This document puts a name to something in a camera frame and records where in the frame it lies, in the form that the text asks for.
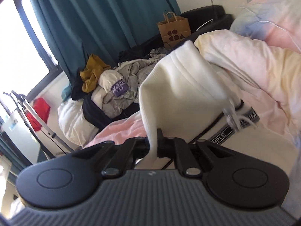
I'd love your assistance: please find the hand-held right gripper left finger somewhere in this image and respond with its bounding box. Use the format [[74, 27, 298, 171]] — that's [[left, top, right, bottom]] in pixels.
[[71, 137, 151, 177]]

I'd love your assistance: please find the white quilt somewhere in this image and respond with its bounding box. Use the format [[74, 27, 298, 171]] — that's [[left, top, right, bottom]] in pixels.
[[57, 96, 100, 147]]

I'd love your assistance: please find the black garment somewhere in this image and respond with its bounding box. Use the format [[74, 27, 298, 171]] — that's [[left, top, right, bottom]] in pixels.
[[71, 75, 141, 130]]

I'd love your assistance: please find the teal curtain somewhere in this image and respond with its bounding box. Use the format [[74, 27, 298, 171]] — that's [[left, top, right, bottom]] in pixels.
[[22, 0, 182, 99]]

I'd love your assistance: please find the brown paper bag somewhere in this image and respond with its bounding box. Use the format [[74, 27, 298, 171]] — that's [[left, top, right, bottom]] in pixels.
[[157, 12, 190, 50]]

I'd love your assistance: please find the grey jacket with purple label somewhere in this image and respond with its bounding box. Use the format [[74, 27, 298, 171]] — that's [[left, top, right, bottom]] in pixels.
[[91, 56, 166, 118]]

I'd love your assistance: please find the black chair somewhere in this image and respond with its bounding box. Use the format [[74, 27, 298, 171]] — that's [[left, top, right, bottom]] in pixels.
[[181, 5, 235, 41]]

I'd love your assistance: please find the window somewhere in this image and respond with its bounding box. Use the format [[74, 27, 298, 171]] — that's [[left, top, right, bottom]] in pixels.
[[0, 0, 60, 95]]

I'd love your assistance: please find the red cloth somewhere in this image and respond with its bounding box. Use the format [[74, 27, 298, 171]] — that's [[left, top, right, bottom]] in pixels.
[[25, 97, 51, 131]]

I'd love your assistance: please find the pastel tie-dye pillow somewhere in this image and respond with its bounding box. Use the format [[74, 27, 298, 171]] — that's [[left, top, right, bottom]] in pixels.
[[229, 0, 301, 50]]

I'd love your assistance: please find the white knit garment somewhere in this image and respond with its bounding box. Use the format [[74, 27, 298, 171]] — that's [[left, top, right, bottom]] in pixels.
[[138, 40, 260, 168]]

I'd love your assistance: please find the white panel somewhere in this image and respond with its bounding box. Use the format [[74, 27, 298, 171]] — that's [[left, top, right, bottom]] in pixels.
[[2, 109, 42, 159]]

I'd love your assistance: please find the black metal stand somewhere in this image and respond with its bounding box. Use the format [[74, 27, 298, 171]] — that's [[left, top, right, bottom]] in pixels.
[[2, 90, 71, 159]]

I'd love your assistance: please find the dark cloth pile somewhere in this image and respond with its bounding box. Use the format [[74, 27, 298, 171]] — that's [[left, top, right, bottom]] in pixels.
[[118, 36, 166, 63]]

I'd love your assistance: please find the pink bed sheet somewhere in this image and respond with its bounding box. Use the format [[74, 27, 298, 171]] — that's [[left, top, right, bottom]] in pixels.
[[84, 112, 151, 151]]

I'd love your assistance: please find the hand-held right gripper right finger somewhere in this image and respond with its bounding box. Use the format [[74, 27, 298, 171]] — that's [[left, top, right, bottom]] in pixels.
[[157, 128, 234, 177]]

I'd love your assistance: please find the mustard yellow garment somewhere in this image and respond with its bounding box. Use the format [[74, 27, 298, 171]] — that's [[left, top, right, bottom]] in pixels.
[[79, 54, 111, 94]]

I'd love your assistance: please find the pastel tie-dye duvet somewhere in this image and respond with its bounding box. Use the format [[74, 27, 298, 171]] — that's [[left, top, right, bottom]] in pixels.
[[194, 29, 301, 226]]

